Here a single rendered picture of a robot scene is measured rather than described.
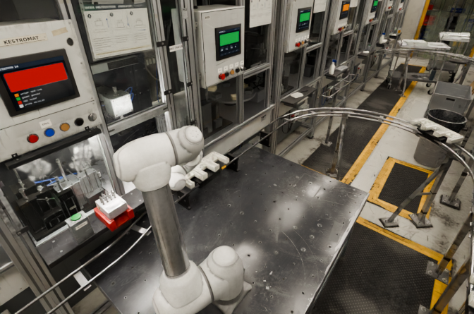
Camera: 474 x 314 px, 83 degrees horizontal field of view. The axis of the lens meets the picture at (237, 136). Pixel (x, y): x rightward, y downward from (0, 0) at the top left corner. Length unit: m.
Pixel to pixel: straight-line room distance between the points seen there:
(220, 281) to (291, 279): 0.43
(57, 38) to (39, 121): 0.33
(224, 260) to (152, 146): 0.58
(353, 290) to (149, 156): 1.88
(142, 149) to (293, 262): 1.01
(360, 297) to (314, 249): 0.81
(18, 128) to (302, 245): 1.44
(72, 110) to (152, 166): 0.54
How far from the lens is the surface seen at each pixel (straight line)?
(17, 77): 1.24
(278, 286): 1.50
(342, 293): 2.36
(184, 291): 1.20
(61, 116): 1.35
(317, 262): 1.61
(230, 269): 1.23
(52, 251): 1.55
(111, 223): 1.47
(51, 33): 1.28
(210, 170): 1.86
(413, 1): 9.06
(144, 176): 0.95
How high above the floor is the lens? 1.97
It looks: 31 degrees down
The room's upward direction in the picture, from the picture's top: straight up
